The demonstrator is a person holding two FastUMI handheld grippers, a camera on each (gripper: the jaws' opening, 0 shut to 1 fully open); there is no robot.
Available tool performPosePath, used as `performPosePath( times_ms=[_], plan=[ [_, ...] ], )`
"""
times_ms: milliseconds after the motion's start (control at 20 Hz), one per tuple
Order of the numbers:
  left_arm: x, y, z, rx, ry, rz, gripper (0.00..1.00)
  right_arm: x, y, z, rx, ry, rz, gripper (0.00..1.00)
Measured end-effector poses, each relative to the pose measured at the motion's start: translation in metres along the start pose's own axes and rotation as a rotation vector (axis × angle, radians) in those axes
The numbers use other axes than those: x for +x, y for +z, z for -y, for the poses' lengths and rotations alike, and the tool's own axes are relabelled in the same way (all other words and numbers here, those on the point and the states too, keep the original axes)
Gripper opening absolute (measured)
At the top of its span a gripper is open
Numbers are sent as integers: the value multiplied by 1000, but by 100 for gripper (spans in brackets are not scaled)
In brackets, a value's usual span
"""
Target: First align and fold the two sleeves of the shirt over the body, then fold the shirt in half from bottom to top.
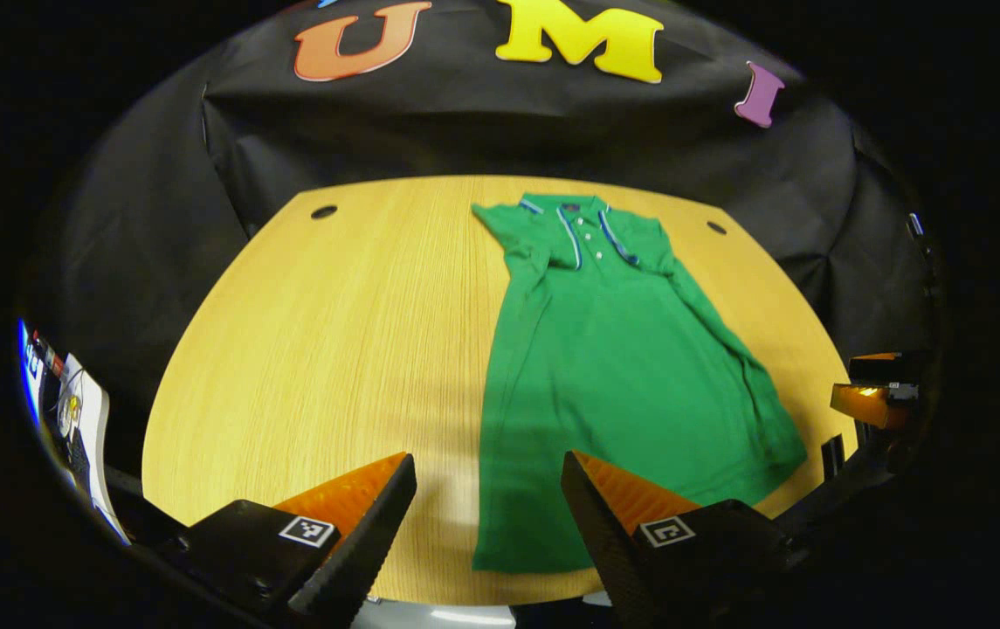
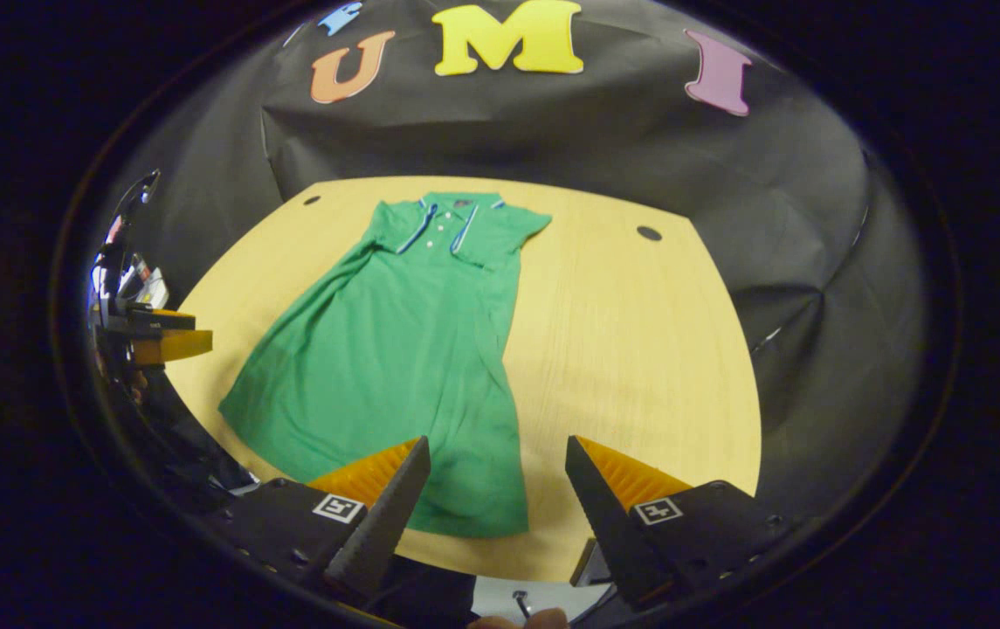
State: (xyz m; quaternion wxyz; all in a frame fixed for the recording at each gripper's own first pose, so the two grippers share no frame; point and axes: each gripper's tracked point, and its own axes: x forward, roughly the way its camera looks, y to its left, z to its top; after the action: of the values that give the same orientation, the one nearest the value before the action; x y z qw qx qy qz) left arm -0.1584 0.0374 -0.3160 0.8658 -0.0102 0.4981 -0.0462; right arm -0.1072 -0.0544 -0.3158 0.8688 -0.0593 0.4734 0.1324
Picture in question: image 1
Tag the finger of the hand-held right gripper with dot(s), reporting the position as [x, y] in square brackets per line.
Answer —
[888, 369]
[871, 406]

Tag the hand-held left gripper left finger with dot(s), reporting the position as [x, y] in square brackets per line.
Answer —
[368, 550]

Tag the black backdrop cloth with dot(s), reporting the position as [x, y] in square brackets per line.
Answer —
[159, 218]

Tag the green T-shirt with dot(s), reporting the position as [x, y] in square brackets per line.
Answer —
[622, 376]

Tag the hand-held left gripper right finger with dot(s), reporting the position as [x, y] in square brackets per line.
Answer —
[604, 542]

